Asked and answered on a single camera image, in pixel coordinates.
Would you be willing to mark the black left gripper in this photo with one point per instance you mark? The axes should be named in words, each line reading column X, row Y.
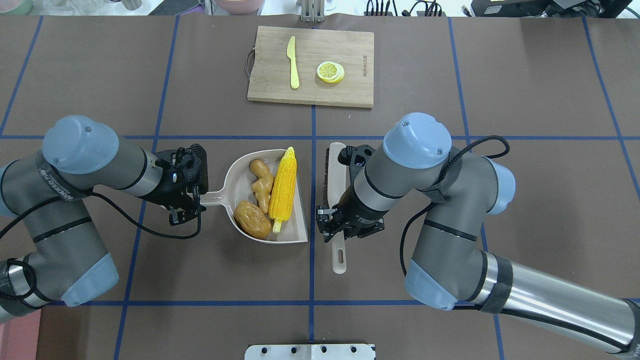
column 166, row 196

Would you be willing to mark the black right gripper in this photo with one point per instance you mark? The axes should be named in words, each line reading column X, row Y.
column 361, row 218

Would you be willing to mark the beige plastic dustpan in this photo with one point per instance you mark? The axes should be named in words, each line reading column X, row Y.
column 237, row 187

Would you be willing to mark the yellow toy corn cob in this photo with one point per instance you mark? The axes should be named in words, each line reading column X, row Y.
column 283, row 190

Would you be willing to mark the brown toy ginger root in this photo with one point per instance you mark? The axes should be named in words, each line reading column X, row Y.
column 262, row 187

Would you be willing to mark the brown toy potato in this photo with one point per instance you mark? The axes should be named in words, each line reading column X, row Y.
column 252, row 220

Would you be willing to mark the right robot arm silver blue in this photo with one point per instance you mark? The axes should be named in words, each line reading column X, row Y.
column 417, row 154

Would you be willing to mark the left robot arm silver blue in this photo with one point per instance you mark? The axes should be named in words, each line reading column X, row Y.
column 47, row 189

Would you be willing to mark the bamboo cutting board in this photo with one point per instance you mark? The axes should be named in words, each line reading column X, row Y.
column 270, row 76

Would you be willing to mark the yellow toy lemon slices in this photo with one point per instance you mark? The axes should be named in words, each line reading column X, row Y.
column 330, row 72

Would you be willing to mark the yellow plastic toy knife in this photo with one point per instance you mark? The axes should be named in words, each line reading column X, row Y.
column 291, row 53

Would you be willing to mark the pink bowl with clear items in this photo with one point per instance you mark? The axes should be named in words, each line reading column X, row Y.
column 239, row 7

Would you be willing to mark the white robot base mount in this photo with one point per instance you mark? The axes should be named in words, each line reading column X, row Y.
column 331, row 351

